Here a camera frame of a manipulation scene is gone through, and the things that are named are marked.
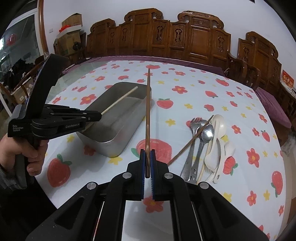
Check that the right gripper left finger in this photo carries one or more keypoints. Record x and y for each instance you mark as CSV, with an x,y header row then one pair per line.
x,y
135,184

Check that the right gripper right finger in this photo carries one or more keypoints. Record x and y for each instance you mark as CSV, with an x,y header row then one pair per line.
x,y
158,170

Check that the stainless steel fork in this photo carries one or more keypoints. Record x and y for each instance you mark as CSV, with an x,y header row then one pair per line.
x,y
194,126

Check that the dark brown wooden chopstick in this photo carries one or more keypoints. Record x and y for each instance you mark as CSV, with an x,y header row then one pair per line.
x,y
147,123

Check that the large stainless steel spoon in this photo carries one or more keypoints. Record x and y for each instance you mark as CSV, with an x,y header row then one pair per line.
x,y
206,136

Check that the light bamboo chopstick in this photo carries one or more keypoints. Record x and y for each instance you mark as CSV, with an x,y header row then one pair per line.
x,y
203,165
119,100

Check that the small stainless steel spoon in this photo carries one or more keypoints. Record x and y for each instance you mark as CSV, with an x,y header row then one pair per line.
x,y
201,124

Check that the person's left hand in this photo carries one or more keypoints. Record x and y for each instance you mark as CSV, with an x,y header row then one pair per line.
x,y
11,147

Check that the stainless steel rectangular tray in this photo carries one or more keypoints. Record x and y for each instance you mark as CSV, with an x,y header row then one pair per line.
x,y
111,134

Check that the strawberry flower print tablecloth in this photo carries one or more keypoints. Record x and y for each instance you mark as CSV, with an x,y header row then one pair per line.
x,y
253,179

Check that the stacked cardboard boxes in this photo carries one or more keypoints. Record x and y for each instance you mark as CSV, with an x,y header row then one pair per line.
x,y
71,40

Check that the purple seat cushion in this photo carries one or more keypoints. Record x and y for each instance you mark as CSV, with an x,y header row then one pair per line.
x,y
273,108

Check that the carved wooden bench backrest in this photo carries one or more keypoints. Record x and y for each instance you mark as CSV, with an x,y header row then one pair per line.
x,y
195,37

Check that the carved wooden armchair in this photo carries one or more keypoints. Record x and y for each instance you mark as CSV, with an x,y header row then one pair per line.
x,y
256,64

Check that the red paper box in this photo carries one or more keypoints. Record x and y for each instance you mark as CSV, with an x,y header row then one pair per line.
x,y
287,79

